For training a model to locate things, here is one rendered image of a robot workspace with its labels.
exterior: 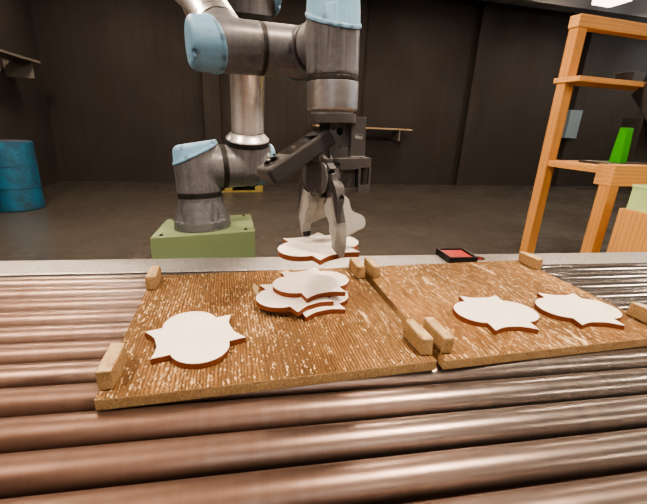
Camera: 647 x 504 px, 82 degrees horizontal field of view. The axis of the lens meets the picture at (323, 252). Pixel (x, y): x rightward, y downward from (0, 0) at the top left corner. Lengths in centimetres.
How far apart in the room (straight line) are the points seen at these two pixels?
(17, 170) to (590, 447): 605
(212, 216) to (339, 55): 61
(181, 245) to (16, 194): 520
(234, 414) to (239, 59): 48
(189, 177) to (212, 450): 74
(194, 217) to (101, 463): 69
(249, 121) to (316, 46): 49
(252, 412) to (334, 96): 41
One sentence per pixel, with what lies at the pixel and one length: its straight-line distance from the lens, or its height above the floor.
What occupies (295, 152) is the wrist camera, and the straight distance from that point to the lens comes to 54.
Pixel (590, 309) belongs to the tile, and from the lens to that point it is 80.
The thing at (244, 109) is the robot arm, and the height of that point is 125.
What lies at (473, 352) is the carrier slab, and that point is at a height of 94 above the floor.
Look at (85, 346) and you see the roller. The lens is 63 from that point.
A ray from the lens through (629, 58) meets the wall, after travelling 1257.
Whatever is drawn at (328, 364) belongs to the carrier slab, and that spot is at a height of 94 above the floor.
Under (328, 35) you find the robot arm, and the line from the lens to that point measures 57.
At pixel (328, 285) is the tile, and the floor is 96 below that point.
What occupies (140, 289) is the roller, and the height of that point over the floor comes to 92.
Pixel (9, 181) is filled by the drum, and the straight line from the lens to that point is 613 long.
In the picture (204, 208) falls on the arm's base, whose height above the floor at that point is 101.
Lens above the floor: 122
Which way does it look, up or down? 19 degrees down
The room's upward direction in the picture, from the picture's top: 3 degrees clockwise
